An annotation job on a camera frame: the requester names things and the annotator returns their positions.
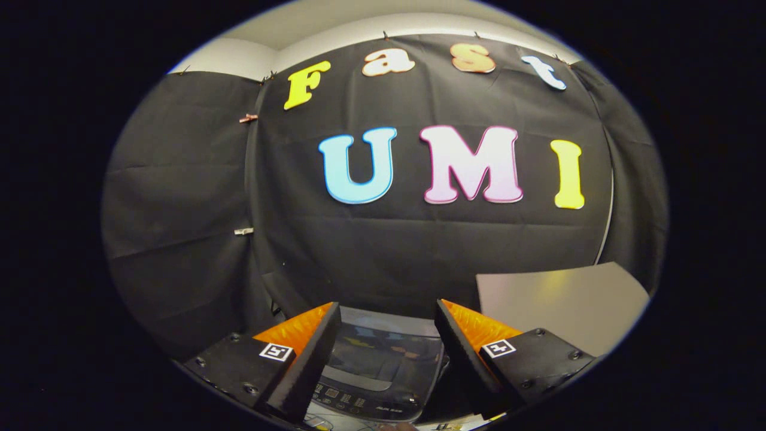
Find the grey cabinet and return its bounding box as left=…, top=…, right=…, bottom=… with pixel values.
left=476, top=262, right=651, bottom=358

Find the grey washing machine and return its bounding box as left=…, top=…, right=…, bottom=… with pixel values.
left=302, top=305, right=479, bottom=431

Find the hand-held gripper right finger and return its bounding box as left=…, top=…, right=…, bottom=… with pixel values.
left=434, top=299, right=597, bottom=418

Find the printed paper sheet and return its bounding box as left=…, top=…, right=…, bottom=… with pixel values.
left=419, top=413, right=506, bottom=431

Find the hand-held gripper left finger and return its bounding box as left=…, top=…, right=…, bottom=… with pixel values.
left=181, top=302, right=342, bottom=424

